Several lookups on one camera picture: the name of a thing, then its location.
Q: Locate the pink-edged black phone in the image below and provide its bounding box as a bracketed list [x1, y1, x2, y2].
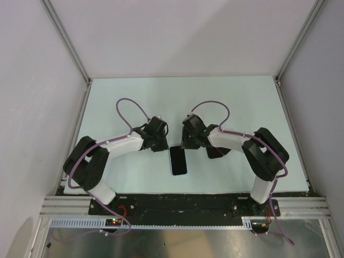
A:
[206, 147, 231, 159]

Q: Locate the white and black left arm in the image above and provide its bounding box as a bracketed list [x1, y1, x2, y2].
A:
[63, 116, 168, 214]

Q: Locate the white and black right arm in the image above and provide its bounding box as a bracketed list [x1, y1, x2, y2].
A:
[181, 113, 290, 216]

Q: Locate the left circuit board with leds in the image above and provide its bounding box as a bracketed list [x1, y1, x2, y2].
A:
[105, 218, 122, 226]

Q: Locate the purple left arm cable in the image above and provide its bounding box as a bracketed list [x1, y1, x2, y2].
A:
[67, 98, 153, 244]

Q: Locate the right circuit board with wires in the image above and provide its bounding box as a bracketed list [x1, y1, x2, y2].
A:
[252, 219, 271, 234]

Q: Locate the grey slotted cable duct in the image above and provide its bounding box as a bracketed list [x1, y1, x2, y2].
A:
[50, 218, 252, 230]

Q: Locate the right aluminium frame post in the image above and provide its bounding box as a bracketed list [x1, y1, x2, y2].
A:
[275, 0, 327, 87]

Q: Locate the aluminium frame post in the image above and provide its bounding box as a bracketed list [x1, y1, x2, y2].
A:
[275, 0, 327, 87]
[40, 0, 92, 84]

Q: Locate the aluminium front frame rail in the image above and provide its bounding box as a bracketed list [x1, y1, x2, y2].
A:
[40, 196, 331, 218]

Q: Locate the left aluminium frame post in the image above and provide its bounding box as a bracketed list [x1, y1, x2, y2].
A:
[40, 0, 92, 84]

